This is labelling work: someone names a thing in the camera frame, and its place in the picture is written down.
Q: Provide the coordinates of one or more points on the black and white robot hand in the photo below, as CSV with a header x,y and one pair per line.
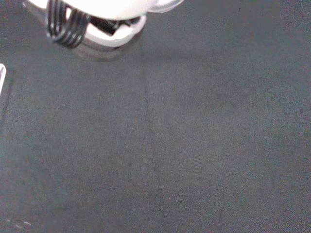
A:
x,y
109,9

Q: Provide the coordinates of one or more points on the clear acrylic funnel stand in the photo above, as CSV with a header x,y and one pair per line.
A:
x,y
2,77

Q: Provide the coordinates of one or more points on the black bench cloth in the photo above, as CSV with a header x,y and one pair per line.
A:
x,y
170,145

